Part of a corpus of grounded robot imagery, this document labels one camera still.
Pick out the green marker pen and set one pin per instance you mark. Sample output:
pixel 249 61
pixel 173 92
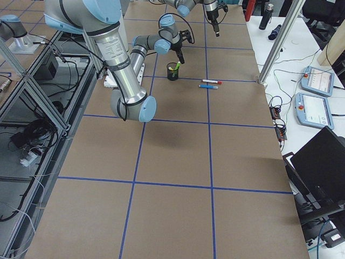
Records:
pixel 176 69

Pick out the teach pendant tablet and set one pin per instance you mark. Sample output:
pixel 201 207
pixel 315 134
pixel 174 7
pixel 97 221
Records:
pixel 313 111
pixel 318 81

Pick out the folded blue umbrella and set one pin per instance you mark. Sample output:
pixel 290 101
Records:
pixel 273 35

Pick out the aluminium frame post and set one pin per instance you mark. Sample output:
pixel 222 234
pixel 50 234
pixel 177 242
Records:
pixel 279 41

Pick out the black mesh pen cup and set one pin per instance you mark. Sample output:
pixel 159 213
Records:
pixel 172 71

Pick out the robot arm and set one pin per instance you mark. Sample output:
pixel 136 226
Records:
pixel 184 7
pixel 100 20

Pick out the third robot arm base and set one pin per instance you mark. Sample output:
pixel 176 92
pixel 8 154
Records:
pixel 23 43

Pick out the red marker pen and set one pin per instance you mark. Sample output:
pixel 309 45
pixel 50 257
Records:
pixel 212 81

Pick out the black water bottle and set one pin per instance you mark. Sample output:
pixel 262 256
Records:
pixel 266 17

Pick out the far teach pendant tablet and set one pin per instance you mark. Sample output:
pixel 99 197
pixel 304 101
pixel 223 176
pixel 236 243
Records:
pixel 318 81

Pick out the near teach pendant tablet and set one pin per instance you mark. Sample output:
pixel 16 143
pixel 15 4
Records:
pixel 313 111

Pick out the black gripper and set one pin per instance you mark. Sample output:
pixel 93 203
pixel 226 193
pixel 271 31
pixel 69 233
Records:
pixel 177 47
pixel 211 13

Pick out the blue marker pen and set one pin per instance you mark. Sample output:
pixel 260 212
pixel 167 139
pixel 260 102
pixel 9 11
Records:
pixel 208 86

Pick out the black laptop on stand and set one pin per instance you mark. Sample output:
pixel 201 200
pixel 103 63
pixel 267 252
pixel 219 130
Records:
pixel 320 165

